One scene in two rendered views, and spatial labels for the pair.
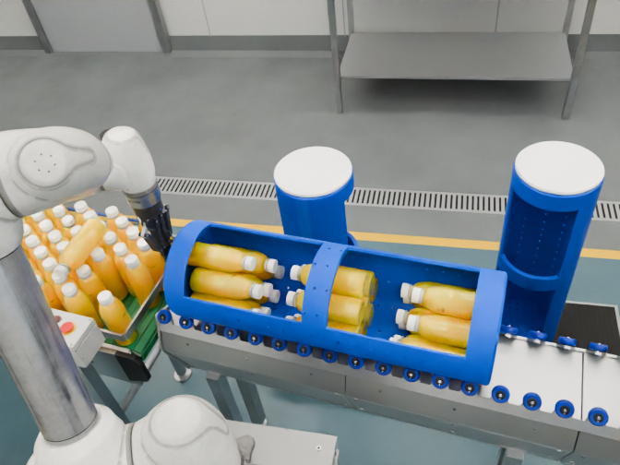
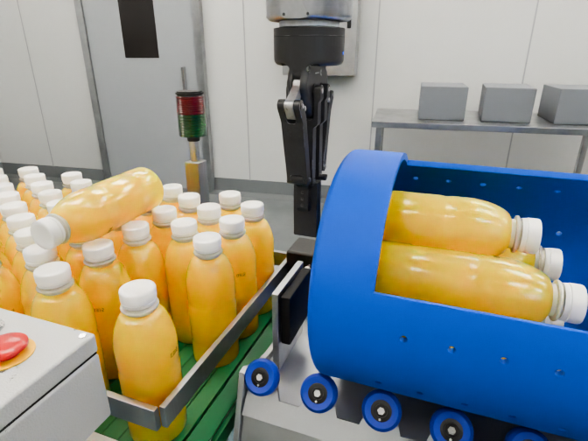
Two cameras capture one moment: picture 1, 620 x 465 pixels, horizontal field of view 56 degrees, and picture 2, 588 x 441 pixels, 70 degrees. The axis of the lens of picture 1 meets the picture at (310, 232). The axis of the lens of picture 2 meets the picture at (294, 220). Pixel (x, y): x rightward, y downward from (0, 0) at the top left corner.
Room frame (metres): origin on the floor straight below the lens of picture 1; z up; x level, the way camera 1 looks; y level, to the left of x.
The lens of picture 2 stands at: (0.71, 0.46, 1.34)
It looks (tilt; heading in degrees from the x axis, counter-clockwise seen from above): 22 degrees down; 355
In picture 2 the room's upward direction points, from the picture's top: straight up
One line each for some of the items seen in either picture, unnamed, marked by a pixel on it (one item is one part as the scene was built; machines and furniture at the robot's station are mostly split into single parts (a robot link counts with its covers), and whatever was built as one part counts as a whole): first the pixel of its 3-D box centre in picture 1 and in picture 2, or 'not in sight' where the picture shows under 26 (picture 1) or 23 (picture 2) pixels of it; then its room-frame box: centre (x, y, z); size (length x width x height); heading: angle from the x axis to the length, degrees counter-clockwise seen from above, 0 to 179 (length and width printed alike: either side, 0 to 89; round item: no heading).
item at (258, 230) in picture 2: not in sight; (254, 261); (1.39, 0.48, 0.99); 0.07 x 0.07 x 0.19
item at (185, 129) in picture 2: not in sight; (192, 124); (1.71, 0.62, 1.18); 0.06 x 0.06 x 0.05
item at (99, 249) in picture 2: (83, 270); (98, 250); (1.25, 0.69, 1.09); 0.04 x 0.04 x 0.02
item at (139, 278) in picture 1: (141, 282); (213, 303); (1.26, 0.54, 0.99); 0.07 x 0.07 x 0.19
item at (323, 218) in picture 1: (324, 256); not in sight; (1.63, -0.04, 0.59); 0.28 x 0.28 x 0.88
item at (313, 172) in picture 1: (313, 171); not in sight; (1.63, -0.04, 1.03); 0.28 x 0.28 x 0.01
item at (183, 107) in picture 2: not in sight; (190, 104); (1.71, 0.62, 1.23); 0.06 x 0.06 x 0.04
